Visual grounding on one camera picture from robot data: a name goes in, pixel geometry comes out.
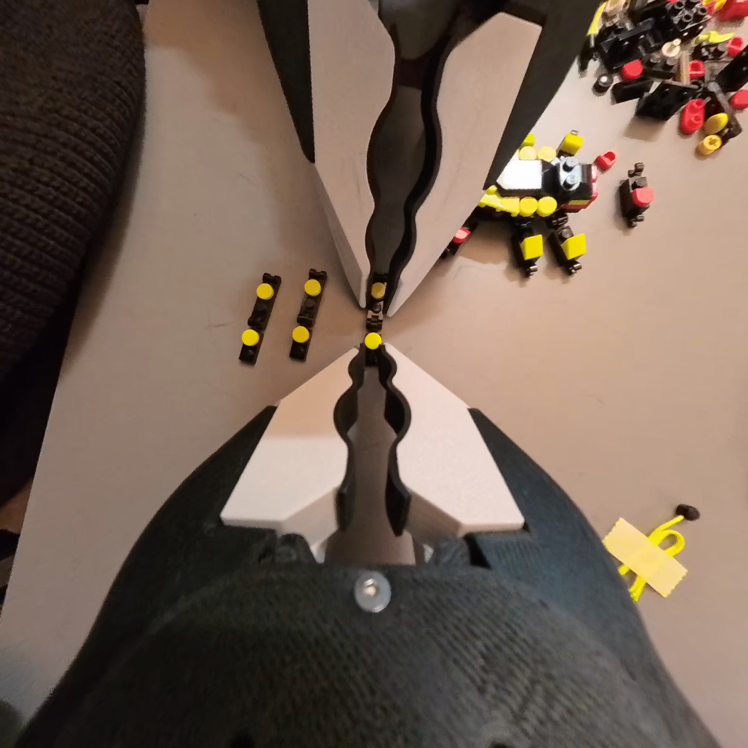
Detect masking tape piece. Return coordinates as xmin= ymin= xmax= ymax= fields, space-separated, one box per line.
xmin=603 ymin=517 xmax=688 ymax=598

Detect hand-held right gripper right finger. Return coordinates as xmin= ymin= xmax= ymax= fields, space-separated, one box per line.
xmin=381 ymin=344 xmax=526 ymax=537

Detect yellow black lego model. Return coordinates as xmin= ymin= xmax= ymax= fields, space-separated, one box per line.
xmin=442 ymin=131 xmax=601 ymax=278

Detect black lego strip yellow tiles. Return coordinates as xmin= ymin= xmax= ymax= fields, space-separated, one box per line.
xmin=238 ymin=272 xmax=282 ymax=367
xmin=289 ymin=268 xmax=328 ymax=361
xmin=363 ymin=272 xmax=388 ymax=367

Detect black lego leg red tip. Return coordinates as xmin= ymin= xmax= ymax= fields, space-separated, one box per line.
xmin=619 ymin=162 xmax=655 ymax=229

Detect yellow lego string black ends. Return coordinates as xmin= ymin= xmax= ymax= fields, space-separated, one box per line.
xmin=619 ymin=505 xmax=700 ymax=603

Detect pile of loose lego pieces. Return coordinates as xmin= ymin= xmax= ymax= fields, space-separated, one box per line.
xmin=579 ymin=0 xmax=748 ymax=157

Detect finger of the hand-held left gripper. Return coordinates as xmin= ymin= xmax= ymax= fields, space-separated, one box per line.
xmin=308 ymin=0 xmax=405 ymax=309
xmin=383 ymin=12 xmax=550 ymax=316

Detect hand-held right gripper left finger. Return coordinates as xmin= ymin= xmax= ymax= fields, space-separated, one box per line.
xmin=220 ymin=345 xmax=364 ymax=535

